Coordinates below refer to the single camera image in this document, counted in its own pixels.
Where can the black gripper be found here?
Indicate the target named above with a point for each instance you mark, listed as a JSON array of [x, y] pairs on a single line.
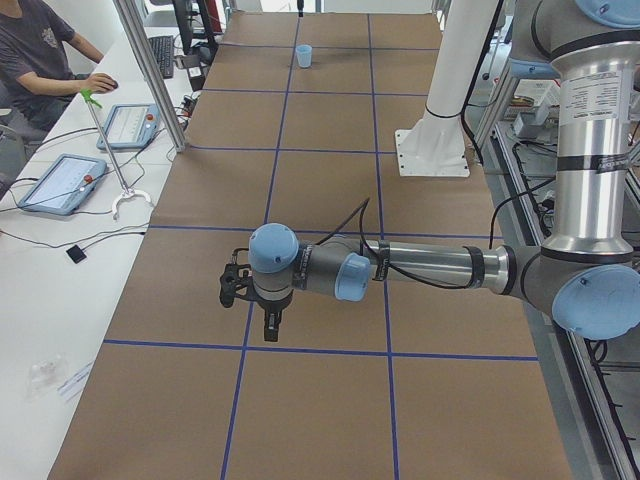
[[272, 305]]

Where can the light blue plastic cup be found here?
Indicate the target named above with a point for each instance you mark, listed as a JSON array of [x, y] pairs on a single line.
[[304, 54]]

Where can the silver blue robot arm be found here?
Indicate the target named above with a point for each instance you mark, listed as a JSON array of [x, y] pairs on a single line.
[[581, 275]]

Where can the person's hand on mouse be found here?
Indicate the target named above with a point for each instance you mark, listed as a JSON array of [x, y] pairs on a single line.
[[100, 83]]

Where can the silver reacher grabber tool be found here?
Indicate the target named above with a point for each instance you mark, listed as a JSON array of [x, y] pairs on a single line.
[[128, 192]]

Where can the small black square device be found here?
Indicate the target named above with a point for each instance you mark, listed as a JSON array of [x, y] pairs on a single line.
[[76, 254]]

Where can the clear plastic bag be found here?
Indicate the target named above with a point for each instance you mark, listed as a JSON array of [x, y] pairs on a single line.
[[45, 376]]

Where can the far blue teach pendant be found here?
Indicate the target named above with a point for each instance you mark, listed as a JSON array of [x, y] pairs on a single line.
[[131, 126]]

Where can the blue teach pendant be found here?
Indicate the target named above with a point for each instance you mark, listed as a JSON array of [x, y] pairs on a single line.
[[131, 126], [65, 185]]

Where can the near blue teach pendant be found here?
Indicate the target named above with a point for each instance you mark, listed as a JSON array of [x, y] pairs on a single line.
[[65, 185]]

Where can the black keyboard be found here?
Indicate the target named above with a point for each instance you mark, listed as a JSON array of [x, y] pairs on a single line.
[[162, 48]]

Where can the seated person dark shirt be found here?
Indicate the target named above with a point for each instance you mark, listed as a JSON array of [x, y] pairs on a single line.
[[34, 64]]

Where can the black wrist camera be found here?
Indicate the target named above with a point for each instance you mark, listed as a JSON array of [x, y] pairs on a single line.
[[236, 281]]

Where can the white pedestal column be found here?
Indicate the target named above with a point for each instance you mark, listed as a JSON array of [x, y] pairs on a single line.
[[435, 146]]

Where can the aluminium frame post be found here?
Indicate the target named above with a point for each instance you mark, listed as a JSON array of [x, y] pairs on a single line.
[[135, 32]]

